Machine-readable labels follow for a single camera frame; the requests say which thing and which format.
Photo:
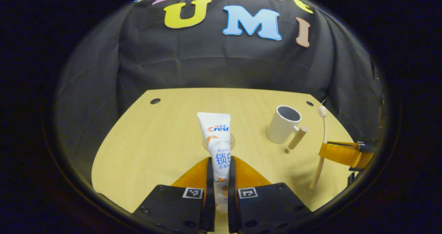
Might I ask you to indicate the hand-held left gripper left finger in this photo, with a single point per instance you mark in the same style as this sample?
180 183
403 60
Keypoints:
210 192

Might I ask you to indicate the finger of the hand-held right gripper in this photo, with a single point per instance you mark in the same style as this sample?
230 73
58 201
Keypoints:
342 154

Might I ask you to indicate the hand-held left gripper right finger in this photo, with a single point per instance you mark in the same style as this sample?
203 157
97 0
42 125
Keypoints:
232 192

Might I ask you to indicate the beige toothbrush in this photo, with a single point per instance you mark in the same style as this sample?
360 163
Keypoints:
317 173

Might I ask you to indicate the round brown coaster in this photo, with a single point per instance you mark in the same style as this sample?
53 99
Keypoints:
232 142

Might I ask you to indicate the white toothpaste tube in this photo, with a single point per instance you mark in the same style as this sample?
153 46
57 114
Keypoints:
214 123

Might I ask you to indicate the black backdrop cloth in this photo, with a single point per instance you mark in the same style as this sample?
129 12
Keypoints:
207 65

